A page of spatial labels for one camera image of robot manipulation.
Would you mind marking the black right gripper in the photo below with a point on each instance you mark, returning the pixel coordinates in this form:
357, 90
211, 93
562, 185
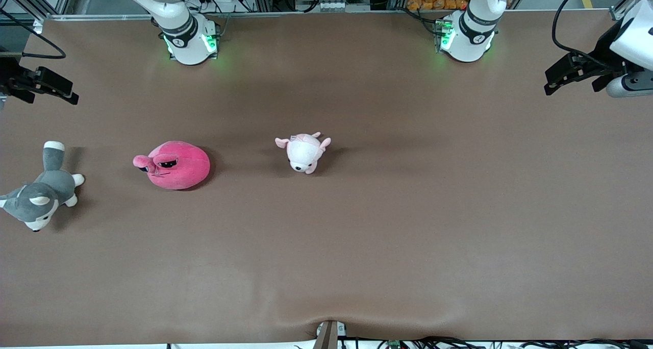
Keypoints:
11, 77

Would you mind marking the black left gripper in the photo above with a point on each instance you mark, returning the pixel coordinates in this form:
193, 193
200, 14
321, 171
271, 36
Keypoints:
605, 54

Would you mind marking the round hot pink plush toy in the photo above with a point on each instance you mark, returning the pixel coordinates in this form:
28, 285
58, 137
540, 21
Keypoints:
178, 173

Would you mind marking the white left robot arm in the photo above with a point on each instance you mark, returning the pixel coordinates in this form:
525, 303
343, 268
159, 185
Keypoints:
469, 40

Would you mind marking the grey and white husky plush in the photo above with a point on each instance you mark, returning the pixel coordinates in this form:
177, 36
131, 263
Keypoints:
46, 193

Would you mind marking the white terminal block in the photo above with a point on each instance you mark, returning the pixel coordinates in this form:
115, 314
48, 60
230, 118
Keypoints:
331, 5

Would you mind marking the pale pink white puppy plush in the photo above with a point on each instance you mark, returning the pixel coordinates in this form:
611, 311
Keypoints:
303, 152

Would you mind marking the brown table mat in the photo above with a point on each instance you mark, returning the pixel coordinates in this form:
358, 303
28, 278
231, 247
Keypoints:
326, 262

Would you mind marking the small green circuit board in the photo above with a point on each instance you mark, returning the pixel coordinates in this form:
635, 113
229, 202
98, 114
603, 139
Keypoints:
394, 345

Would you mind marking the aluminium profile post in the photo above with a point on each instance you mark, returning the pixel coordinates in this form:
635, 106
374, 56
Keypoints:
30, 2
625, 7

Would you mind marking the aluminium table edge rail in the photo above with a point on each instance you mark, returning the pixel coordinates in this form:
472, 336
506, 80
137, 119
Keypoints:
331, 14

